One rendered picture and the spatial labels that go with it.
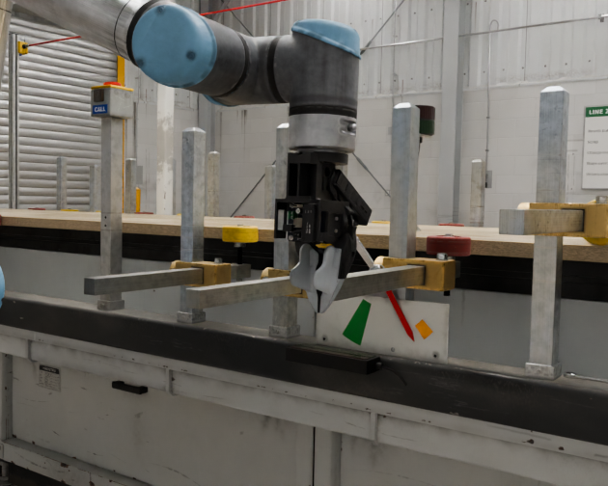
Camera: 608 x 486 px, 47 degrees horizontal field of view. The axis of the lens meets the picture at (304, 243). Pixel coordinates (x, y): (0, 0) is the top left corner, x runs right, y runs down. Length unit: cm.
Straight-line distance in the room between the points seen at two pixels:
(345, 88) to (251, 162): 1023
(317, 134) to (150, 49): 22
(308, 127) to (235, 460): 114
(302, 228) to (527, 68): 817
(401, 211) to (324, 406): 41
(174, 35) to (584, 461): 86
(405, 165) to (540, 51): 779
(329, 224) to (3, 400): 181
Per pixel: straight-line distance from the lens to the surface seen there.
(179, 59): 84
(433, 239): 130
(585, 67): 878
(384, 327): 125
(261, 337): 139
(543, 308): 115
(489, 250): 134
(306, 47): 92
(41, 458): 242
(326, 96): 90
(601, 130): 857
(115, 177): 171
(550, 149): 114
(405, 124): 123
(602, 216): 111
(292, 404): 143
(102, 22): 94
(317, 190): 90
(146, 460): 210
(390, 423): 132
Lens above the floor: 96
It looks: 3 degrees down
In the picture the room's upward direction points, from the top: 1 degrees clockwise
